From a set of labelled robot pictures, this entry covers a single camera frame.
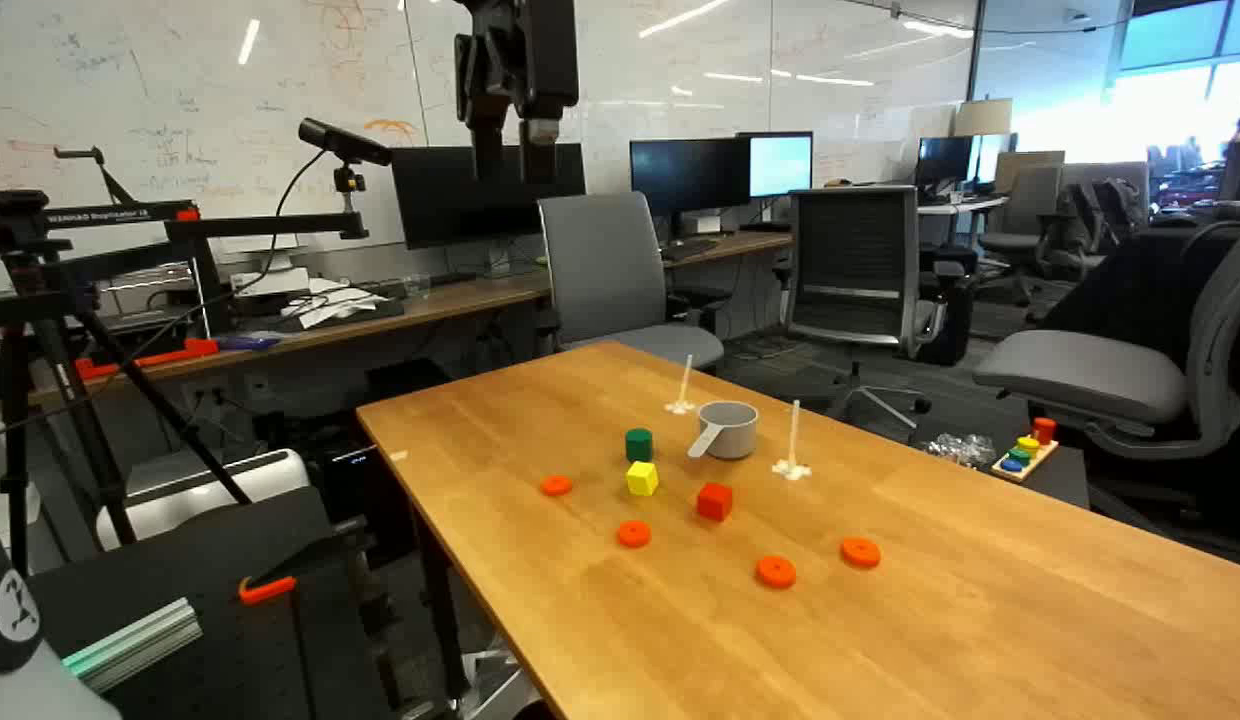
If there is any silver aluminium bar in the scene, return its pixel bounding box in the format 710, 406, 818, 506
56, 591, 210, 695

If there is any lit desk monitor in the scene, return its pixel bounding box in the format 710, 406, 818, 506
742, 127, 822, 205

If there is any black boom with orange knobs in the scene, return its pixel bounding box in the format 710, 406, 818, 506
0, 189, 374, 257

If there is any low black side table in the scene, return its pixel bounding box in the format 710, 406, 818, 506
912, 425, 1096, 512

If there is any black robot stand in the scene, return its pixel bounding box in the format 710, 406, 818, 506
30, 484, 412, 720

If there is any black cap with logo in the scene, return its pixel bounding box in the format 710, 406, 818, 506
0, 526, 48, 680

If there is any grey measuring cup with handle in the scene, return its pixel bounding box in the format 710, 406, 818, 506
683, 395, 764, 462

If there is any black camera tripod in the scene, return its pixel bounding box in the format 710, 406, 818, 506
0, 183, 256, 576

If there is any long wooden wall desk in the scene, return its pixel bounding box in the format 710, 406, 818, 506
32, 229, 802, 405

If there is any large dark monitor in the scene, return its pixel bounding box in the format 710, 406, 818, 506
387, 140, 589, 250

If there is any small distant dark monitor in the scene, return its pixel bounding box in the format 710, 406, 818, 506
912, 130, 982, 193

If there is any clear plastic bag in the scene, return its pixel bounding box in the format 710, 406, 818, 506
929, 426, 1002, 470

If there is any grey padded office chair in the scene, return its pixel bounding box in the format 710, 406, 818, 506
973, 213, 1240, 537

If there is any colourful stacking toy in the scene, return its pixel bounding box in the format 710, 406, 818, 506
988, 411, 1065, 484

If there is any black stereo camera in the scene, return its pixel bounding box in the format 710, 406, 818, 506
297, 114, 398, 166

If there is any white rounded machine housing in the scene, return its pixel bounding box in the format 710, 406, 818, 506
94, 444, 314, 550

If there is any red cube block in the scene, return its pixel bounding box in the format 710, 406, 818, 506
693, 481, 736, 524

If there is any black mesh office chair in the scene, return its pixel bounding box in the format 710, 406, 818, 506
784, 183, 947, 405

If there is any black unlit desk monitor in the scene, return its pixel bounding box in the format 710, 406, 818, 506
624, 137, 751, 224

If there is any orange clamp handle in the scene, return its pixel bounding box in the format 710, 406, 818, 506
238, 571, 304, 612

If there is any light grey fabric office chair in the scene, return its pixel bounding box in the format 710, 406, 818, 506
538, 189, 731, 376

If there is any distant grey office chair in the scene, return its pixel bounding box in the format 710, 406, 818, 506
978, 147, 1071, 271

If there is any clear peg on base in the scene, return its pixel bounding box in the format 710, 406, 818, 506
665, 352, 700, 419
770, 395, 818, 484

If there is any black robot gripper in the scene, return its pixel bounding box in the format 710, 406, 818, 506
454, 0, 579, 193

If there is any white paper pile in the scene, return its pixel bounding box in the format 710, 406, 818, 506
273, 274, 387, 333

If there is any black table leg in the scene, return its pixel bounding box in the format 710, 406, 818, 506
412, 512, 474, 712

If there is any small blue item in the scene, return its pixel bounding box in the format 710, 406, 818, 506
216, 326, 284, 355

